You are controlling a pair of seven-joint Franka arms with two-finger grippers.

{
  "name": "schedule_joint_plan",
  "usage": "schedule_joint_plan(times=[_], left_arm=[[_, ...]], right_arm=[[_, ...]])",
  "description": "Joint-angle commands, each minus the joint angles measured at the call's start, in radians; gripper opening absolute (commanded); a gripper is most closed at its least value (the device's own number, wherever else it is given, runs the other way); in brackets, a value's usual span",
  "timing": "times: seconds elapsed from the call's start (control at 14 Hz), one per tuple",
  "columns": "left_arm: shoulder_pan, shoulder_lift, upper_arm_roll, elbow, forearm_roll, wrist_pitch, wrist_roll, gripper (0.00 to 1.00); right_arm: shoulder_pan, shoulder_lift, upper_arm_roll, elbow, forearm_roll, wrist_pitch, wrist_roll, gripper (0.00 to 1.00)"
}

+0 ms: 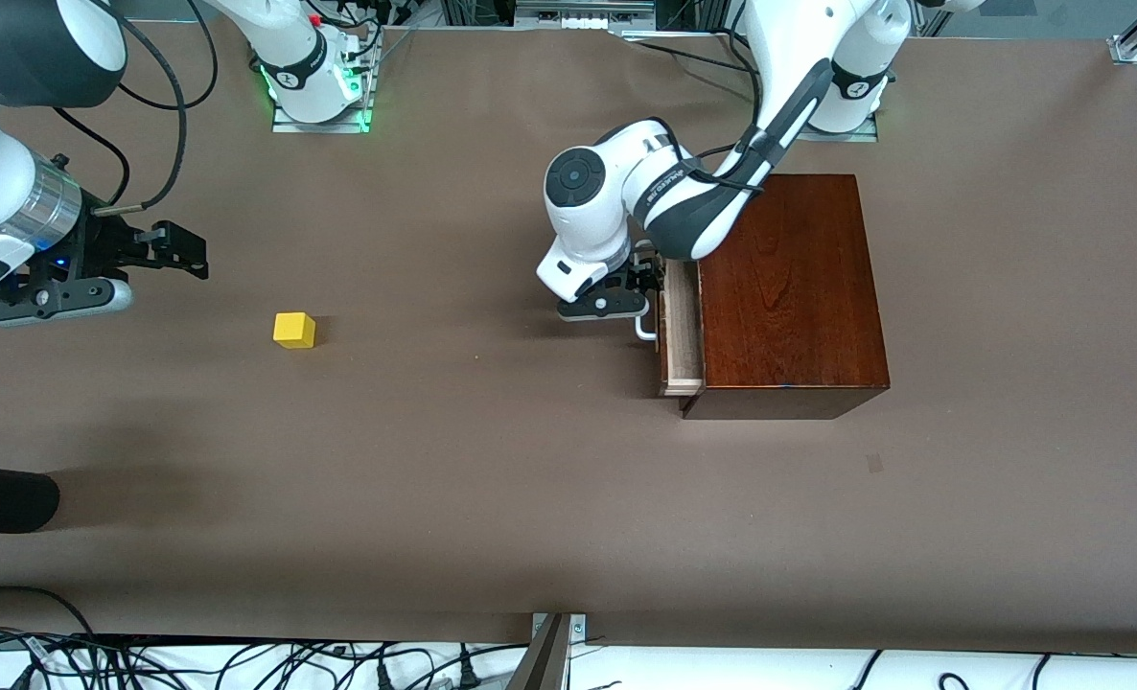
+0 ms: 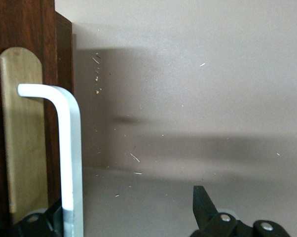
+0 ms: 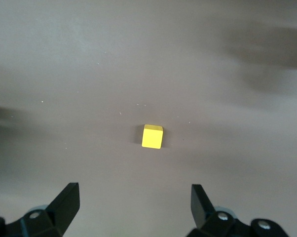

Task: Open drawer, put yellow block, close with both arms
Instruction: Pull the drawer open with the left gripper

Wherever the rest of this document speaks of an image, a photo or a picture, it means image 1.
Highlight black looped cable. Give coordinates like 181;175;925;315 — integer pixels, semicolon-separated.
0;586;100;641

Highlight yellow wooden block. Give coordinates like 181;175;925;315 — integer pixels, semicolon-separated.
273;312;317;350

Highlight silver device with ports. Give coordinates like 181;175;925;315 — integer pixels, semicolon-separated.
514;0;658;30

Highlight metal base plate left arm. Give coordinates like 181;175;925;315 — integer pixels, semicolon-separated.
799;115;881;143

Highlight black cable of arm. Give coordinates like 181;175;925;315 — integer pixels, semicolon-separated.
51;0;220;212
660;29;766;193

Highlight tangled black cables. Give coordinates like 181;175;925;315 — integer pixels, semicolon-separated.
0;628;531;690

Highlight wooden drawer with white handle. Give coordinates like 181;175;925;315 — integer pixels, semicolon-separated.
634;259;706;399

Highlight dark wooden drawer cabinet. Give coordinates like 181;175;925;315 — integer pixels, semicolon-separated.
681;173;892;421

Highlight grey metal bracket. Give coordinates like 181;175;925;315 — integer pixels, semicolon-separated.
506;613;589;690

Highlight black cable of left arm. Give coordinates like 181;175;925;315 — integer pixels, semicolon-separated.
660;29;766;193

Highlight long black table cable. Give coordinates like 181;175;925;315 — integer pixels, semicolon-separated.
638;40;756;76

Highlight black cylindrical object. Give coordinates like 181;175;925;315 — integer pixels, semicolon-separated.
0;464;60;534

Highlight metal base plate right arm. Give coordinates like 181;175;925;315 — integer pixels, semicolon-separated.
271;29;378;133

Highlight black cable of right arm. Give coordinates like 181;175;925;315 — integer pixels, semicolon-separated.
51;0;220;212

